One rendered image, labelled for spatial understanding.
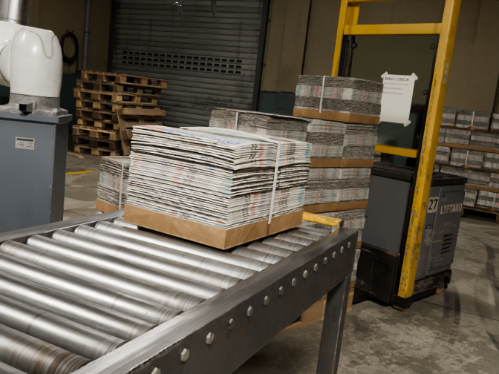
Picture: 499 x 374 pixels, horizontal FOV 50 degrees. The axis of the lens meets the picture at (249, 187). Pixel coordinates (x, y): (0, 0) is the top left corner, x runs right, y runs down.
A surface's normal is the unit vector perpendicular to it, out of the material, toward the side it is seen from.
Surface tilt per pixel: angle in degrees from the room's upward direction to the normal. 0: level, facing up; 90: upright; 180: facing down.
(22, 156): 90
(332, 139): 90
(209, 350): 90
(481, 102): 90
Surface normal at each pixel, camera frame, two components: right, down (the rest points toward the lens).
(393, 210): -0.71, 0.04
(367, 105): 0.69, 0.18
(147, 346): 0.11, -0.98
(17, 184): 0.11, 0.17
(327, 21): -0.44, 0.09
